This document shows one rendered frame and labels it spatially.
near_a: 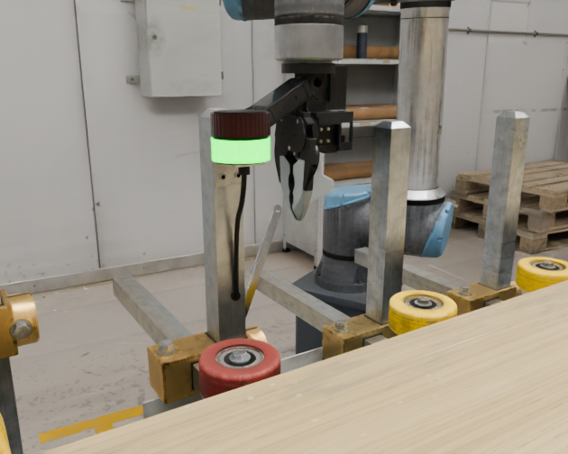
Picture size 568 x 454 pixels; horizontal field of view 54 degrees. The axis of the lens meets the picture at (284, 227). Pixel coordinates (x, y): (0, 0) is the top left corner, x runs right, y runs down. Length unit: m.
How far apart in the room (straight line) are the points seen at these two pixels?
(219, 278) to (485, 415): 0.30
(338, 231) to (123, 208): 2.02
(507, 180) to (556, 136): 4.61
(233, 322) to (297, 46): 0.35
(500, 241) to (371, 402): 0.51
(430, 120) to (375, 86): 2.62
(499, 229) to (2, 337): 0.72
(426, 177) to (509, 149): 0.52
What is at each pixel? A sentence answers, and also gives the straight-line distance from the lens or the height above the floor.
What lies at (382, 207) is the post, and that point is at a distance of 0.75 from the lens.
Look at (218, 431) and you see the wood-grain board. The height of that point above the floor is 0.90.
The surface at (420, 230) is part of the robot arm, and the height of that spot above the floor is 0.80.
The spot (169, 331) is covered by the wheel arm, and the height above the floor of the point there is 0.86.
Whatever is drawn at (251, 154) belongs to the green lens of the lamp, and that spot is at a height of 1.10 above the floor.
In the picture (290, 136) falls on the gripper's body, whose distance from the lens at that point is 0.75.
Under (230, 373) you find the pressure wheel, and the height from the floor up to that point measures 0.91.
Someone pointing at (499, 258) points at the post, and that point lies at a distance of 0.96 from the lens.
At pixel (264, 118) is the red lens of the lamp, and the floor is 1.13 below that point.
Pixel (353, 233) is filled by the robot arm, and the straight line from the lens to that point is 1.47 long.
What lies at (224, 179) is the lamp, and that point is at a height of 1.06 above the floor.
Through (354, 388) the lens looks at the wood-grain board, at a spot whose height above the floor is 0.90.
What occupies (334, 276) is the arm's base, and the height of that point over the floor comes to 0.64.
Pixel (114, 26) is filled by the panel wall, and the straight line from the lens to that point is 3.25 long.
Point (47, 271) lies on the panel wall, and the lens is 3.35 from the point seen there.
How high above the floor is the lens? 1.17
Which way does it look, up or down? 16 degrees down
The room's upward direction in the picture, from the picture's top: straight up
